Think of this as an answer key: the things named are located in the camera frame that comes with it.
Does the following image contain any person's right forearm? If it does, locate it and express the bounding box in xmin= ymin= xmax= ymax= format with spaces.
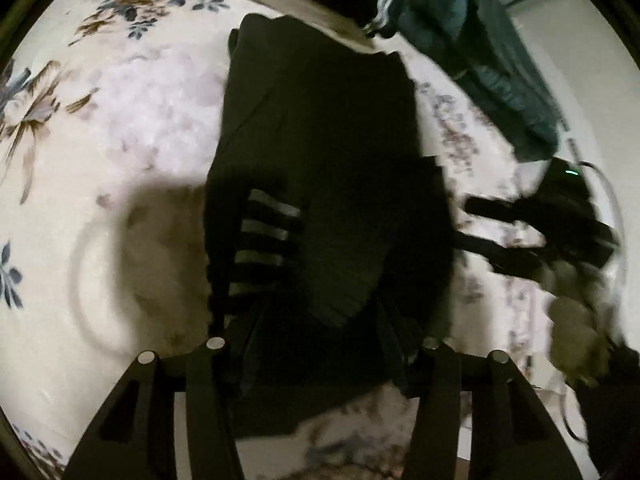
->
xmin=565 ymin=339 xmax=640 ymax=480

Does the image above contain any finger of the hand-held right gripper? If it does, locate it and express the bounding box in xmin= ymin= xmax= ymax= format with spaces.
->
xmin=462 ymin=195 xmax=547 ymax=227
xmin=454 ymin=232 xmax=552 ymax=282

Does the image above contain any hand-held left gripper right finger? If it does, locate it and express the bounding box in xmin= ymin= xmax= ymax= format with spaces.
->
xmin=405 ymin=337 xmax=584 ymax=480

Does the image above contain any dark teal jacket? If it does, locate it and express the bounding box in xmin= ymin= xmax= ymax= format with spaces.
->
xmin=385 ymin=0 xmax=562 ymax=164

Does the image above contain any white bed headboard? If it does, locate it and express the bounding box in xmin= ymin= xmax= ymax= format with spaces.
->
xmin=505 ymin=0 xmax=634 ymax=311

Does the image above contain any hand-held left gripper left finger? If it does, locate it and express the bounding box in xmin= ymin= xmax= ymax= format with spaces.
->
xmin=64 ymin=337 xmax=246 ymax=480

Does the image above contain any dark striped sweater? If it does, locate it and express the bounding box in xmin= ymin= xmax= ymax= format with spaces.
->
xmin=204 ymin=12 xmax=457 ymax=442

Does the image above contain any person's right hand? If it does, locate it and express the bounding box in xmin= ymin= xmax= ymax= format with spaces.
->
xmin=545 ymin=260 xmax=619 ymax=387

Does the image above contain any floral bedspread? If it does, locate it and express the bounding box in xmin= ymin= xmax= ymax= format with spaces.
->
xmin=0 ymin=0 xmax=601 ymax=480

